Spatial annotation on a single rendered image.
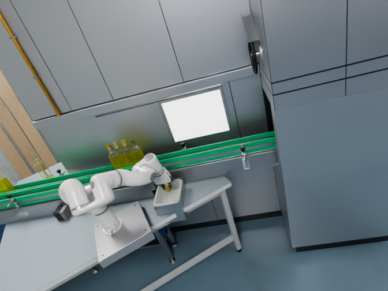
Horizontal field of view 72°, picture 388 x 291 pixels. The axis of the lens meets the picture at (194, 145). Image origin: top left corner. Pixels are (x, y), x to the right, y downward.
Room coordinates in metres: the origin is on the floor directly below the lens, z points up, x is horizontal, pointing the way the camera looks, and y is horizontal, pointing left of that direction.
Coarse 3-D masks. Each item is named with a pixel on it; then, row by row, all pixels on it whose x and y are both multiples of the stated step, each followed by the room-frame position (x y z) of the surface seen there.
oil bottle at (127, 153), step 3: (129, 147) 1.66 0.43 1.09; (126, 150) 1.63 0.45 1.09; (129, 150) 1.63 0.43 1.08; (126, 153) 1.62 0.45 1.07; (129, 153) 1.62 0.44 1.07; (126, 156) 1.62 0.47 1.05; (129, 156) 1.62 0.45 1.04; (132, 156) 1.62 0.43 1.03; (126, 159) 1.62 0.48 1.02; (129, 159) 1.62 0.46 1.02; (132, 159) 1.62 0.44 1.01; (129, 162) 1.62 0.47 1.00; (132, 162) 1.62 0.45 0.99; (135, 162) 1.62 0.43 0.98; (129, 165) 1.62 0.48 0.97; (132, 165) 1.62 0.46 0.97
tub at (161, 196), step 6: (174, 180) 1.47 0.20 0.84; (180, 180) 1.45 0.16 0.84; (174, 186) 1.46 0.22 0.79; (180, 186) 1.38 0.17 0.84; (156, 192) 1.40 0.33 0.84; (162, 192) 1.46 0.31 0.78; (168, 192) 1.45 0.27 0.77; (174, 192) 1.43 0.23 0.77; (180, 192) 1.33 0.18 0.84; (156, 198) 1.35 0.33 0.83; (162, 198) 1.41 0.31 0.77; (168, 198) 1.39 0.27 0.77; (174, 198) 1.37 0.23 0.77; (156, 204) 1.28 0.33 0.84; (162, 204) 1.27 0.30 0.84
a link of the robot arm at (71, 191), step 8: (64, 184) 1.03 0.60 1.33; (72, 184) 1.03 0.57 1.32; (80, 184) 1.04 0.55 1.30; (64, 192) 1.02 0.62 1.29; (72, 192) 1.00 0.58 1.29; (80, 192) 1.01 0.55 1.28; (64, 200) 1.05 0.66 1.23; (72, 200) 0.98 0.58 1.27; (80, 200) 0.98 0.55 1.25; (88, 200) 1.00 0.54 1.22; (72, 208) 0.96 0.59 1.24
